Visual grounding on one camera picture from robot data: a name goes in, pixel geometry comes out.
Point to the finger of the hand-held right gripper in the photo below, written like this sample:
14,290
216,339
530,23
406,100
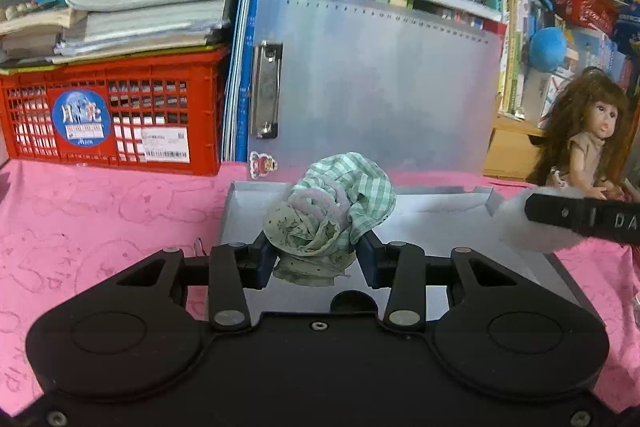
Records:
560,212

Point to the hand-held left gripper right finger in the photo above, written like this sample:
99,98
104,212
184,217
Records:
370,259

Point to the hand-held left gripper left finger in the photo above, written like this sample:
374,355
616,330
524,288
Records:
262,259

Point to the white fluffy pompom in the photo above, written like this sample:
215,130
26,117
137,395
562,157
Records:
510,222

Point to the green fabric scrunchie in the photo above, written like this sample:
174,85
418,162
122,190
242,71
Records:
350,187

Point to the brown haired doll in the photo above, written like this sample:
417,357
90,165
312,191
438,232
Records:
585,152

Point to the wooden drawer box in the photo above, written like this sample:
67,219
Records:
510,152

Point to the red plastic crate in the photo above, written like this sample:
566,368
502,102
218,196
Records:
200,107

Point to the pink rabbit print blanket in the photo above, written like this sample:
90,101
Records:
100,217

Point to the translucent plastic clipboard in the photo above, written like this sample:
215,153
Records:
375,82

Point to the red plastic basket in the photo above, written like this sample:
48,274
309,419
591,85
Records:
585,2

